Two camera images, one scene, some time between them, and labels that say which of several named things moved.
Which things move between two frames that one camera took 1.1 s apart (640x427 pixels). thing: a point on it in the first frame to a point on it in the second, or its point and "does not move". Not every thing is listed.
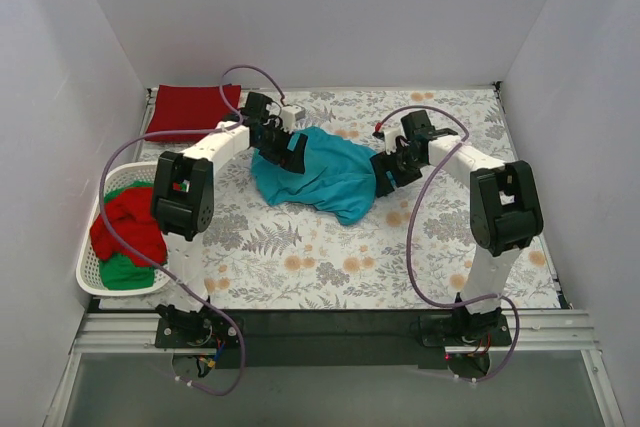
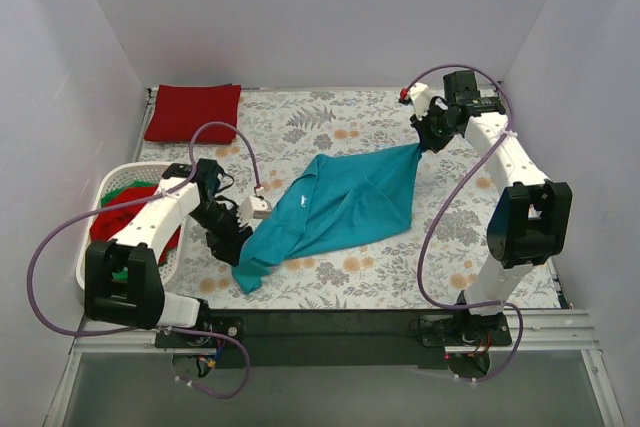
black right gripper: [388, 173] to [431, 132]
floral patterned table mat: [351, 198] does not move
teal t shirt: [339, 177] to [345, 200]
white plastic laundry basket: [89, 265] does not move
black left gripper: [289, 150] to [228, 239]
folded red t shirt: [189, 107] does not move
